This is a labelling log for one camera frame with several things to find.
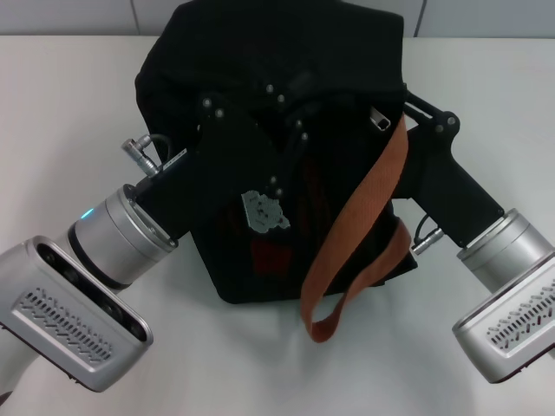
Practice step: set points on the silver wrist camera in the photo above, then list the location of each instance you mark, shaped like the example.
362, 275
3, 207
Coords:
73, 320
507, 329

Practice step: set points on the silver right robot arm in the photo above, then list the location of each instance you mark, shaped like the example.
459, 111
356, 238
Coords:
503, 255

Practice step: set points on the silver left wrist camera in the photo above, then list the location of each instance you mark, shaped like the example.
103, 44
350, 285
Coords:
73, 320

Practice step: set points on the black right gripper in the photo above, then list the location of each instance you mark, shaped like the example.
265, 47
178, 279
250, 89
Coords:
451, 186

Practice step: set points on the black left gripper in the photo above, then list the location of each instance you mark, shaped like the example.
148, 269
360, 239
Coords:
225, 173

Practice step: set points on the silver metal zipper pull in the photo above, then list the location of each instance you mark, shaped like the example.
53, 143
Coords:
383, 120

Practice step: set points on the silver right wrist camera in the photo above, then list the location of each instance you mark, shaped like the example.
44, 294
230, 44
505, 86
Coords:
507, 329

